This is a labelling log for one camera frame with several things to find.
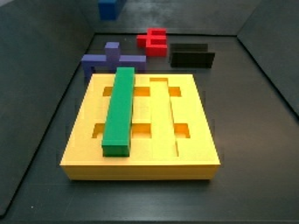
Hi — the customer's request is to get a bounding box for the green long block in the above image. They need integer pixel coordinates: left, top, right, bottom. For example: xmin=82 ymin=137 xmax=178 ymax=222
xmin=102 ymin=67 xmax=135 ymax=157

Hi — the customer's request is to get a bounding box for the blue long block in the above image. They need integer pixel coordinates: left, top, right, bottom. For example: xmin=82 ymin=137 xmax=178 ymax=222
xmin=98 ymin=0 xmax=127 ymax=20

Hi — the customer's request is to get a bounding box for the black angle bracket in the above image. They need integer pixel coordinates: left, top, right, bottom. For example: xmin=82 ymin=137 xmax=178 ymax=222
xmin=170 ymin=43 xmax=215 ymax=68

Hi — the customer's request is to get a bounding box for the red branched block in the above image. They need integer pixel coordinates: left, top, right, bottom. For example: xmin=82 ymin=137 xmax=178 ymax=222
xmin=136 ymin=28 xmax=167 ymax=57

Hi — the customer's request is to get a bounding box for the yellow slotted board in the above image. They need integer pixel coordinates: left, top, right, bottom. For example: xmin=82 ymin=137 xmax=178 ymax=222
xmin=60 ymin=73 xmax=221 ymax=180

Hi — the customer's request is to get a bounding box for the purple cross-shaped block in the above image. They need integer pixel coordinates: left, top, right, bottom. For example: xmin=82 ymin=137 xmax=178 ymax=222
xmin=80 ymin=42 xmax=147 ymax=79

